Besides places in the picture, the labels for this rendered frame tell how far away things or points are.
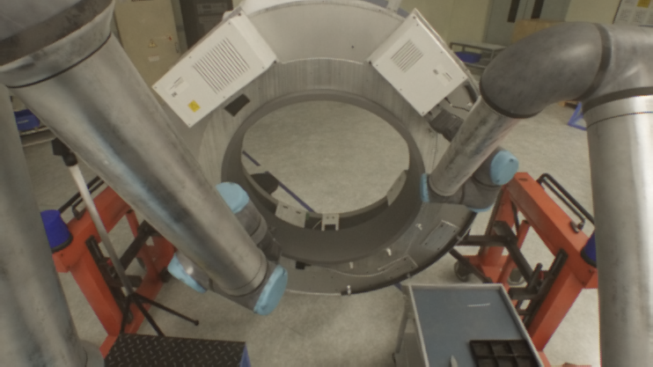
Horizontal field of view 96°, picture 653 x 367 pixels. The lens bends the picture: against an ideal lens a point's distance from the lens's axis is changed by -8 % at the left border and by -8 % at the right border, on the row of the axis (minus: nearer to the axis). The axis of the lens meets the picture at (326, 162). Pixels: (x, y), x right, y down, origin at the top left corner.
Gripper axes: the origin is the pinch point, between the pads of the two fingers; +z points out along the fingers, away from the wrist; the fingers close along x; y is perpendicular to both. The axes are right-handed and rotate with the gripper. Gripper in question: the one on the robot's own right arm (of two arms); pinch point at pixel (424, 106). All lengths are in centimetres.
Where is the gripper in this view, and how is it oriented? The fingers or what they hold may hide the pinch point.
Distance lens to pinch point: 117.3
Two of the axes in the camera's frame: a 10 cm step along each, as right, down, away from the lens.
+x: 6.7, -7.1, -2.0
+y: 6.3, 4.0, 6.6
